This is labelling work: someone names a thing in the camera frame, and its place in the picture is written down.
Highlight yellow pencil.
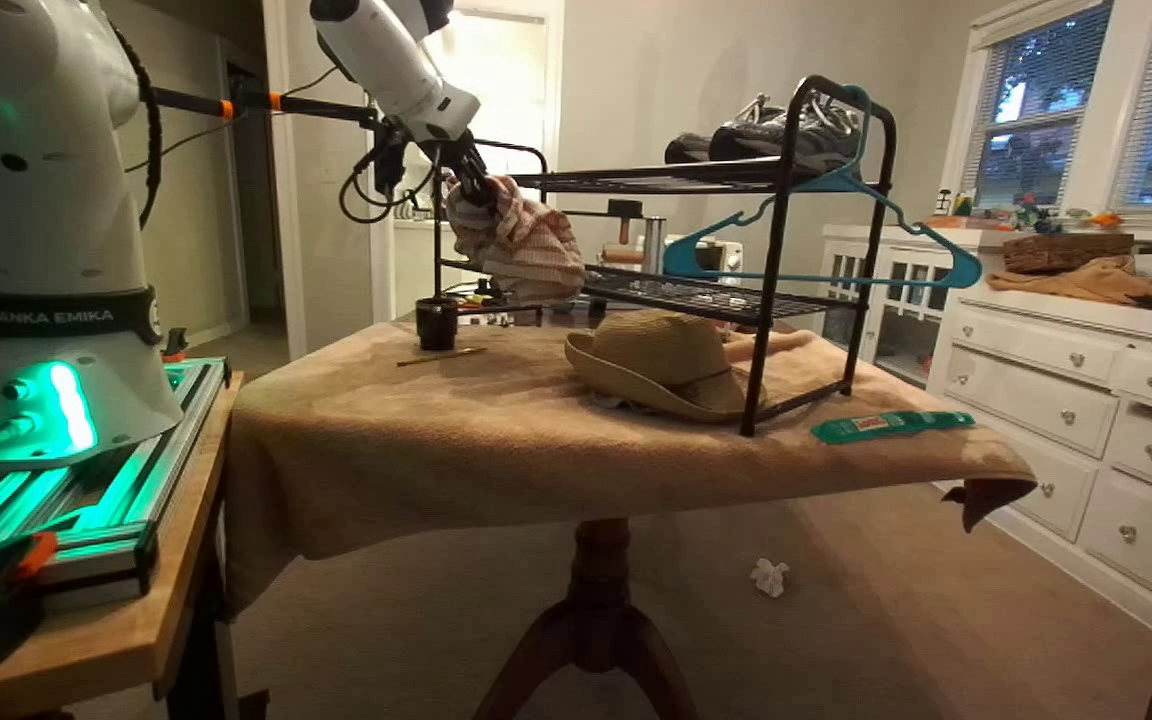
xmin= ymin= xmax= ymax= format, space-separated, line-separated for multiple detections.
xmin=397 ymin=350 xmax=484 ymax=370

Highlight crumpled white paper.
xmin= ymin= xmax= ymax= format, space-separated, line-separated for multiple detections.
xmin=748 ymin=559 xmax=788 ymax=597

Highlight black camera tripod arm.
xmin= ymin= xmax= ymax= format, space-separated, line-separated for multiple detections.
xmin=146 ymin=86 xmax=382 ymax=129

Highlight orange white checkered cloth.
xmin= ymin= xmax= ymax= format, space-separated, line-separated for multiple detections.
xmin=447 ymin=176 xmax=585 ymax=301

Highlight brown cloth on dresser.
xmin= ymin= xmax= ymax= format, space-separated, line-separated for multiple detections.
xmin=987 ymin=258 xmax=1152 ymax=304

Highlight black shoes on rack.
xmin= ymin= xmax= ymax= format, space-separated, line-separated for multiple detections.
xmin=666 ymin=97 xmax=858 ymax=166

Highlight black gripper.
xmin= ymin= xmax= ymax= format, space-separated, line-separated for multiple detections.
xmin=436 ymin=131 xmax=499 ymax=210

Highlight teal clip on table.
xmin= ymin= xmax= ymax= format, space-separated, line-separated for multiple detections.
xmin=813 ymin=412 xmax=975 ymax=450

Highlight wooden table pedestal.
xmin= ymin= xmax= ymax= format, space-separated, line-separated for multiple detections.
xmin=474 ymin=515 xmax=699 ymax=720

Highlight wooden side bench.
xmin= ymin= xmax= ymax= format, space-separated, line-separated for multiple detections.
xmin=0 ymin=378 xmax=242 ymax=720

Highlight black metal shoe rack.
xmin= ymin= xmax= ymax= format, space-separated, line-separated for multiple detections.
xmin=427 ymin=73 xmax=901 ymax=441

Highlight green aluminium rail base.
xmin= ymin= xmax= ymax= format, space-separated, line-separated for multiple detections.
xmin=0 ymin=356 xmax=228 ymax=597

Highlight tan tablecloth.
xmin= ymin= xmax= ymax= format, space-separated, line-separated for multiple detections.
xmin=224 ymin=325 xmax=1036 ymax=610

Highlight small black cup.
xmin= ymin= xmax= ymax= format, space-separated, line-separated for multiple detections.
xmin=417 ymin=295 xmax=461 ymax=351

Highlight tan straw hat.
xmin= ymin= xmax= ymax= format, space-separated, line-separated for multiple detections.
xmin=564 ymin=307 xmax=748 ymax=422

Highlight teal plastic hanger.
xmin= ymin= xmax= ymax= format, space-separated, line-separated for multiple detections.
xmin=662 ymin=200 xmax=983 ymax=293

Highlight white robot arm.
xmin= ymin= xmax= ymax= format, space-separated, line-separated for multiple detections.
xmin=0 ymin=0 xmax=179 ymax=470

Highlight white dresser with drawers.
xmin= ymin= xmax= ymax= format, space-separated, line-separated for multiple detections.
xmin=929 ymin=293 xmax=1152 ymax=627

